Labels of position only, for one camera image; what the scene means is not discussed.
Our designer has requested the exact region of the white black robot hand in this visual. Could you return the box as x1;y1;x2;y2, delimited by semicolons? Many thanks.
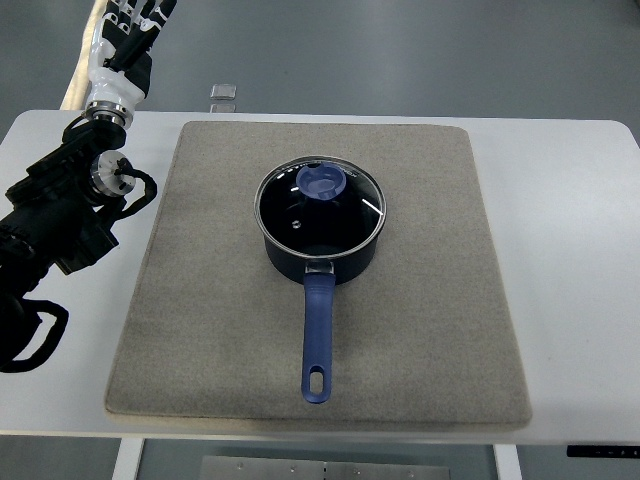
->
87;1;176;114

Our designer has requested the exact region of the glass lid blue knob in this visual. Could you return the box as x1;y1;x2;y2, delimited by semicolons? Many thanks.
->
255;156;386;257

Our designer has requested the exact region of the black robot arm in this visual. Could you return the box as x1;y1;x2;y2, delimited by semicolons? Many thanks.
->
1;101;158;373

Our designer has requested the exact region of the beige strip on floor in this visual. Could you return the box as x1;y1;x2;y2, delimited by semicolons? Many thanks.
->
59;0;107;110

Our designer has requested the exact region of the clear floor plate lower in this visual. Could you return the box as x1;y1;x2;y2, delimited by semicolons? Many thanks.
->
209;103;236;113

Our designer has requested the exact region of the dark blue saucepan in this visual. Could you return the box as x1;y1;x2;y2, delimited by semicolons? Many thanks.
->
255;155;388;404

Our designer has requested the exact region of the white left table leg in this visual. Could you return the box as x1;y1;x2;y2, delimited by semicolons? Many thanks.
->
111;438;145;480

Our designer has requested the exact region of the white table leg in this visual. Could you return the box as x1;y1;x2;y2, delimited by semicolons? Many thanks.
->
493;444;523;480
111;438;145;480

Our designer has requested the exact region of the grey felt mat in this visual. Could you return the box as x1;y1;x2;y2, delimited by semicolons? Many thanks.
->
105;121;531;430

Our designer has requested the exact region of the white right table leg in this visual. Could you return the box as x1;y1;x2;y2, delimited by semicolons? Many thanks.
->
493;444;523;480

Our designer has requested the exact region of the black table control panel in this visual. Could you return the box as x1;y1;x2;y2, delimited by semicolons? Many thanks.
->
566;445;640;459

